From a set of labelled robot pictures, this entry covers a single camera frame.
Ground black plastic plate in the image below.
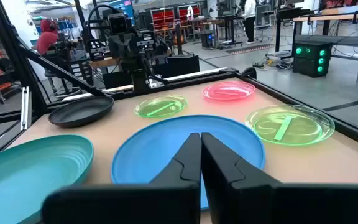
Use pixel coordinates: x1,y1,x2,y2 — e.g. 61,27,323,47
47,95,115,128

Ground person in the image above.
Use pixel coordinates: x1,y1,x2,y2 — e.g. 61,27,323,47
242,0,257,44
36,18,60,55

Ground large clear green plate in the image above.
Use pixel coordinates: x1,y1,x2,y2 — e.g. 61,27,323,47
244,104,336,147

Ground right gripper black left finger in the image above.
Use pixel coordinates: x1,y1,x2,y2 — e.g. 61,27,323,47
41,132,203,224

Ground clear pink plastic plate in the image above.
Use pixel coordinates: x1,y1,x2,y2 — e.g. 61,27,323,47
202,80,257,101

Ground silver aluminium bracket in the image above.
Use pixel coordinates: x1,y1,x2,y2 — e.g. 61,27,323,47
20,86,32,131

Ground black aluminium table frame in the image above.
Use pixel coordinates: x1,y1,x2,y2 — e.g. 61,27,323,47
0,0,358,153

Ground black box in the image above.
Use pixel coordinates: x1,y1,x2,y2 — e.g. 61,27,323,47
152,54,201,78

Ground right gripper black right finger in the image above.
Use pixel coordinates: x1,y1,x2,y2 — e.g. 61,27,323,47
201,132,358,224

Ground black desk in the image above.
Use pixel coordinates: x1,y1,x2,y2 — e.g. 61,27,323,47
216,14,245,47

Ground teal plastic plate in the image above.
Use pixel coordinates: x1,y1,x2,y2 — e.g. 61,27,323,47
0,134,94,224

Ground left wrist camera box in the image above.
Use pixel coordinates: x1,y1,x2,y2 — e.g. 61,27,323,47
108,12,129,35

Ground shelf with red bins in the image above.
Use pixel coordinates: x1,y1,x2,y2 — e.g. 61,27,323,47
150,7,177,32
177,3,202,26

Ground black computer with green lights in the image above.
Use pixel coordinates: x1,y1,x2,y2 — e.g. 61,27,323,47
292,42,332,78

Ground floor cables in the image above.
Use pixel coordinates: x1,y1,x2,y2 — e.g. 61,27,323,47
252,57,294,71

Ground black table corner clamp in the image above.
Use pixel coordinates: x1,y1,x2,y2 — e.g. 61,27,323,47
240,67,258,80

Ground small black computer tower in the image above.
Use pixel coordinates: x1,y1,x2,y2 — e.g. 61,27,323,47
200,29,216,49

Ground grey office chair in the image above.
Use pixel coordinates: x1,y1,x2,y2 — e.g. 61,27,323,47
255,4,273,43

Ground grey workbench with wooden top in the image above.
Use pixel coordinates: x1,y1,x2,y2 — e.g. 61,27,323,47
292,2,358,83

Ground white light bar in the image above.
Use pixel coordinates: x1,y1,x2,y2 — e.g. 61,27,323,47
61,67,229,102

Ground small clear green plate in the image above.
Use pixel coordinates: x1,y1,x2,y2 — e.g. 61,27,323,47
134,94,188,119

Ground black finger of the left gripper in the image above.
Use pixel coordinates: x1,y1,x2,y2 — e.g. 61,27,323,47
108,33,124,60
122,32,138,60

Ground black drawer cabinet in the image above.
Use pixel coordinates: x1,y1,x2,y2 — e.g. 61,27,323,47
69,60,93,86

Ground blue plastic plate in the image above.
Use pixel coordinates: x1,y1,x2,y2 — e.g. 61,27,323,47
110,114,266,211

